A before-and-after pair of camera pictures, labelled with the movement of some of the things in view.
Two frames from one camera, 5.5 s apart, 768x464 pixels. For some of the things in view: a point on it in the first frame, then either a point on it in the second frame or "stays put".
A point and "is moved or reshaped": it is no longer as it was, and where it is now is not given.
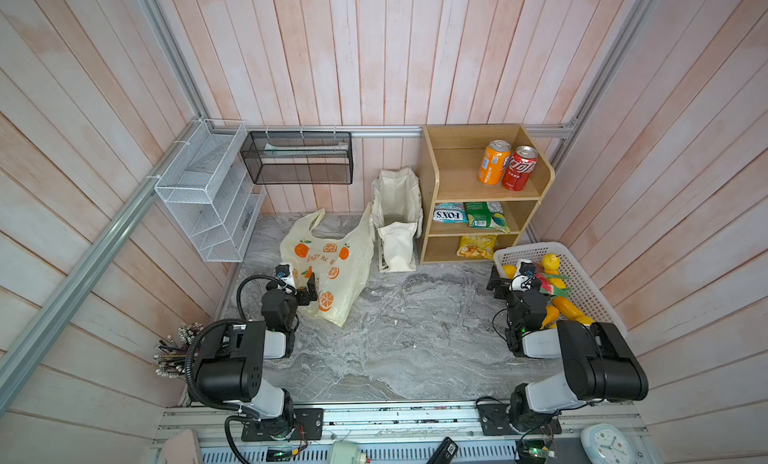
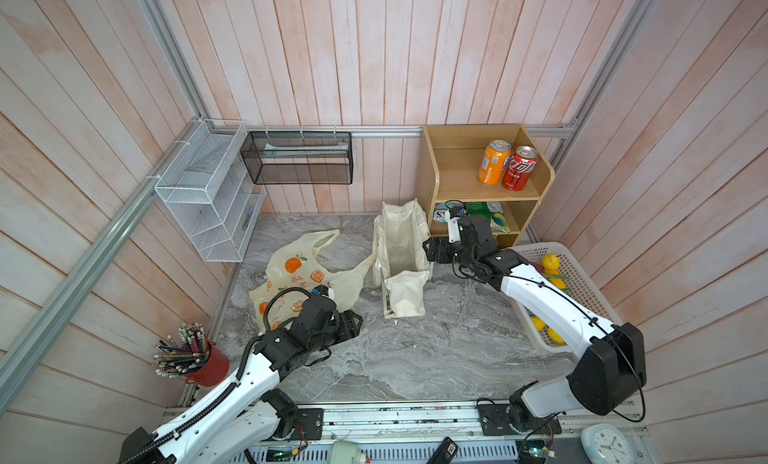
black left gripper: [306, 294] -> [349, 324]
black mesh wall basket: [299, 157] stays put
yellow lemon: [550, 263] stays put
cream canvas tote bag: [396, 218] is moved or reshaped
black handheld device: [444, 453] stays put
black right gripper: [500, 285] -> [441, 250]
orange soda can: [490, 171] stays put
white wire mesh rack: [204, 190] stays put
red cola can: [518, 167] stays put
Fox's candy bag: [450, 212] stays put
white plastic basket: [583, 296] stays put
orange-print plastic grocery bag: [341, 264] is moved or reshaped
